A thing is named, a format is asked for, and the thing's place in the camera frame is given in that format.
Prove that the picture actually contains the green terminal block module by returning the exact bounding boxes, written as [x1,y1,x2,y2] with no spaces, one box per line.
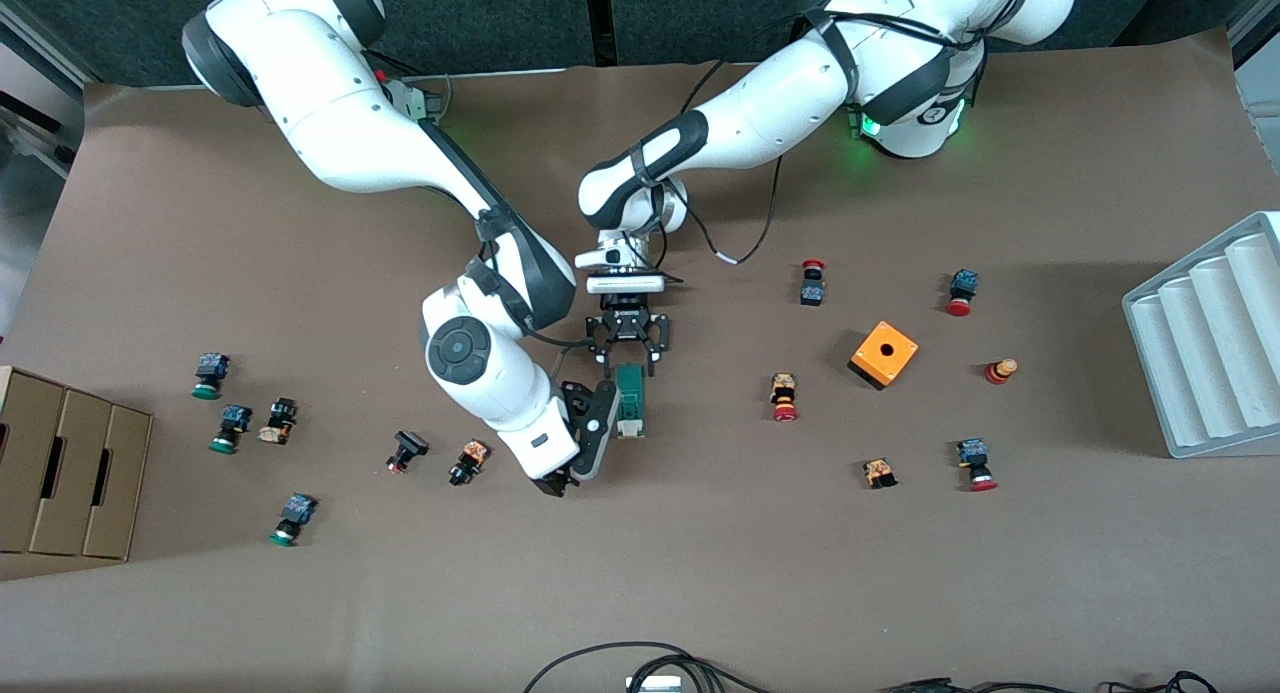
[613,365,647,439]

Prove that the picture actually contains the brown paper table cover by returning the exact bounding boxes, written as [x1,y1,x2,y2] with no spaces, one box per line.
[0,28,1280,693]

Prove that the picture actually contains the black square button red base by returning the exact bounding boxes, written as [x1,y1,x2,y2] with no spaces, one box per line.
[386,430,430,475]

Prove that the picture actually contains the green push button blue block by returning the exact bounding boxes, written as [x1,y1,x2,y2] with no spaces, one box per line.
[192,353,231,401]
[269,493,318,548]
[209,405,253,455]

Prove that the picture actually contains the brown cardboard divider box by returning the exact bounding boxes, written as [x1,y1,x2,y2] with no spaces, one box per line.
[0,365,153,562]

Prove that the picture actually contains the grey ribbed plastic tray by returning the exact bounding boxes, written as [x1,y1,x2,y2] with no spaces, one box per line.
[1122,211,1280,459]

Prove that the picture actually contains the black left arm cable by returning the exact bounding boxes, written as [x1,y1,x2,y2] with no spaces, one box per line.
[680,58,783,266]

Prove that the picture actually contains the black looping cable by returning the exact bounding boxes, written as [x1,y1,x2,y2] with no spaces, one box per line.
[522,641,771,693]

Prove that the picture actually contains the orange button enclosure box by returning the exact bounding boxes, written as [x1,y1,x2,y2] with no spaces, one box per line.
[848,320,919,391]

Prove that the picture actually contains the black base cables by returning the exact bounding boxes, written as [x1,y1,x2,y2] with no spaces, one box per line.
[380,68,453,122]

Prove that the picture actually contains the black plug with cable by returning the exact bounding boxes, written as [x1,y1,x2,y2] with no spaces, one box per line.
[880,676,1101,693]

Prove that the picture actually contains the aluminium frame rail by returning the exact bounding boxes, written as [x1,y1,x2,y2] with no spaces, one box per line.
[1228,0,1280,134]
[0,91,73,179]

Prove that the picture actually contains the black thin cable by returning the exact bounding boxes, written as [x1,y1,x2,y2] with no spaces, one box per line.
[1100,670,1221,693]

